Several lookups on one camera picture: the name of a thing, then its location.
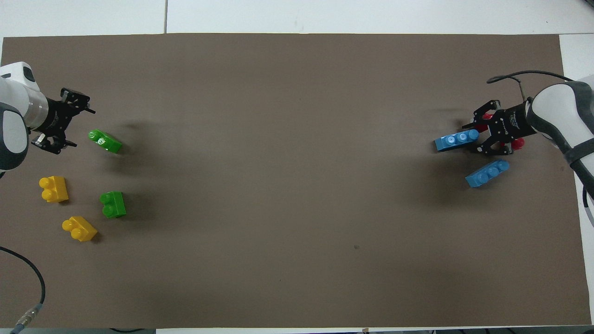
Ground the green two-stud toy brick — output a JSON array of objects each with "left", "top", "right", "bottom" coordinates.
[
  {"left": 88, "top": 129, "right": 123, "bottom": 154},
  {"left": 99, "top": 191, "right": 127, "bottom": 218}
]

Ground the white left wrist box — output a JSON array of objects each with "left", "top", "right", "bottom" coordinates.
[{"left": 0, "top": 62, "right": 38, "bottom": 89}]

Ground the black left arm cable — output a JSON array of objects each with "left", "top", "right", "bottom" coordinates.
[{"left": 0, "top": 246, "right": 46, "bottom": 334}]

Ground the yellow two-stud toy brick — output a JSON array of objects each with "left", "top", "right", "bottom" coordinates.
[
  {"left": 39, "top": 176, "right": 69, "bottom": 203},
  {"left": 62, "top": 216, "right": 98, "bottom": 242}
]

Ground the blue three-stud toy brick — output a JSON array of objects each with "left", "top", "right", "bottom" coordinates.
[
  {"left": 434, "top": 128, "right": 480, "bottom": 152},
  {"left": 465, "top": 159, "right": 510, "bottom": 188}
]

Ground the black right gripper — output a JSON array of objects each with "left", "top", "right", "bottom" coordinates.
[{"left": 462, "top": 99, "right": 536, "bottom": 156}]

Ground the brown table mat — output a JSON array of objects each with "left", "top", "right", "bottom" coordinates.
[{"left": 0, "top": 33, "right": 592, "bottom": 329}]

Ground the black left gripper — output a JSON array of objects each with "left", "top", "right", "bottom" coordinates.
[{"left": 31, "top": 88, "right": 97, "bottom": 155}]

